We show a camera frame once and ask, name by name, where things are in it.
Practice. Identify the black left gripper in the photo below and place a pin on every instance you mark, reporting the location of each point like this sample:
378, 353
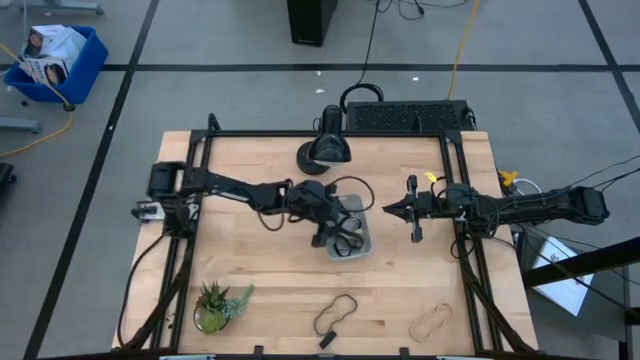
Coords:
312, 202

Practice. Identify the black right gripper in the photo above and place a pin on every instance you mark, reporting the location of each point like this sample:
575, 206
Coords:
430, 205

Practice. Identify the tan rubber band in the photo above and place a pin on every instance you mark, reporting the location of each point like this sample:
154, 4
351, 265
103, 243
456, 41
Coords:
413, 327

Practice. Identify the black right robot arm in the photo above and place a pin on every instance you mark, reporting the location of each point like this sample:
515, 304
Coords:
540, 205

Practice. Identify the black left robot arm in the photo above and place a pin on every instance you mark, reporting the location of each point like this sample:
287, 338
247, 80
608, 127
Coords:
225, 187

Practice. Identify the white plastic bin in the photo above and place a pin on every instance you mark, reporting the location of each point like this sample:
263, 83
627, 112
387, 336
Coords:
357, 205

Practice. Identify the yellow tape tag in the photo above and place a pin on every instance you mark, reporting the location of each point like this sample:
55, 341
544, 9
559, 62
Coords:
430, 176

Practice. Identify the black perforated computer case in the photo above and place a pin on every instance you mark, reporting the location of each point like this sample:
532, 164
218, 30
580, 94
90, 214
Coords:
400, 116

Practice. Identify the succulent plant in glass pot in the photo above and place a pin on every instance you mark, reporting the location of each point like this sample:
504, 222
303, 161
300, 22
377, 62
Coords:
212, 310

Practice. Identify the white paper sheet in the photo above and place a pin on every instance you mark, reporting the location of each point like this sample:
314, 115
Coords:
565, 290

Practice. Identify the black metal beam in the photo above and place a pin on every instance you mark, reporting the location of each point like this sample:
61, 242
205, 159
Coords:
600, 257

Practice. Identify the black tower case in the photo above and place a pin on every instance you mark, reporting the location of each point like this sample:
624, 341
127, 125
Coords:
310, 20

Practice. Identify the blue plastic tote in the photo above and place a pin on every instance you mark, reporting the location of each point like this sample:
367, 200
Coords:
85, 75

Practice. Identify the white printed cardboard box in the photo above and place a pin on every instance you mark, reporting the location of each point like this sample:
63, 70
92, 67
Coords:
47, 70
60, 42

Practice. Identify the grey metal stand foot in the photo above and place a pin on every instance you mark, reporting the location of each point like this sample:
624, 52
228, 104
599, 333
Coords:
20, 125
60, 7

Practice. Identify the black desk lamp camera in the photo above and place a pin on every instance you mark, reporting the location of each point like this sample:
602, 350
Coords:
327, 145

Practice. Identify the black aluminium table frame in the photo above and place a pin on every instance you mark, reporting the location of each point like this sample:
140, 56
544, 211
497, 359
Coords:
350, 133

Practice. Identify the silver metal mount plate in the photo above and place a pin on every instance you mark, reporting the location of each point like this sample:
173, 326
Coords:
150, 211

